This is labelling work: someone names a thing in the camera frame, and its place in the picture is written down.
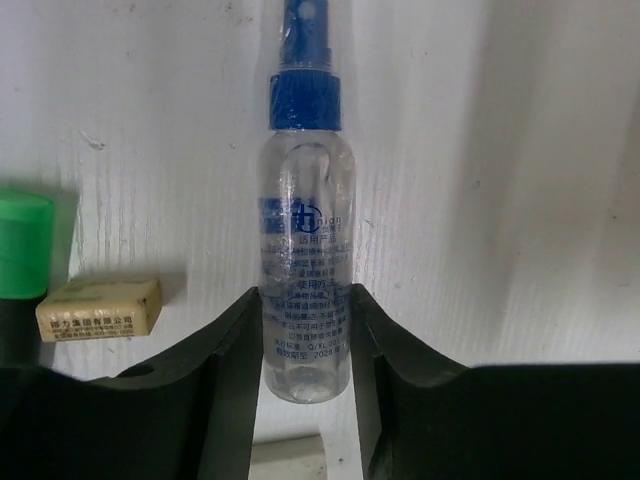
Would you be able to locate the small tan eraser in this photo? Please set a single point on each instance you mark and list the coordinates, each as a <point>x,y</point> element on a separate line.
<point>100,309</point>

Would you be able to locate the clear glue bottle blue cap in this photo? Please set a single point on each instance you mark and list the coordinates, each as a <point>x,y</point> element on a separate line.
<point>306,209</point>

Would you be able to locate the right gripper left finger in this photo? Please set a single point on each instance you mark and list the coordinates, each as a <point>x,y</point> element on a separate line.
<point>186,413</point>

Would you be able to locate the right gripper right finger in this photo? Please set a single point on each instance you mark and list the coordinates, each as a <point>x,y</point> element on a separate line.
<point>421,415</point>

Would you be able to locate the green highlighter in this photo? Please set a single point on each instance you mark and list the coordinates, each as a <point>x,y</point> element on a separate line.
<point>27,223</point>

